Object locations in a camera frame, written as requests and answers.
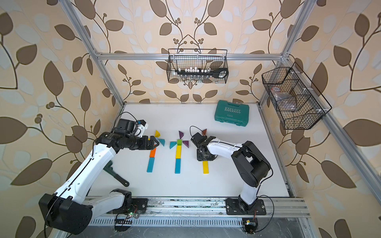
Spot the orange long block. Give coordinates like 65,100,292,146
149,148,156,158

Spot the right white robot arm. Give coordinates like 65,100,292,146
191,133,273,215

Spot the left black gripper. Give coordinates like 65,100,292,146
127,136,161,150

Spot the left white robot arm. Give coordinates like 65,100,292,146
39,119,160,235

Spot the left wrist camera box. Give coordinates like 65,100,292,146
135,120,148,137

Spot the long teal block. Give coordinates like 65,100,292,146
147,157,155,173
175,159,181,174

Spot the wire basket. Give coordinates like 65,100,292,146
166,48,229,84
262,62,332,130

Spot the plastic bag in basket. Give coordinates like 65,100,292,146
271,87,297,111

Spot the green plastic tool case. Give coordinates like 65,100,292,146
214,100,250,127

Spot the back wire basket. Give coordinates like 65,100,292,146
166,48,229,84

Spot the socket rail with sockets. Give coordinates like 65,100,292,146
173,68,229,79

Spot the teal triangle block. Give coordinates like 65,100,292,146
158,138,165,146

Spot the long yellow block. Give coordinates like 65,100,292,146
202,161,209,174
175,145,182,159

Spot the dark green hand tool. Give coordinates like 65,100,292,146
103,160,130,187

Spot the right wire basket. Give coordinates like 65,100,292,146
262,62,332,130

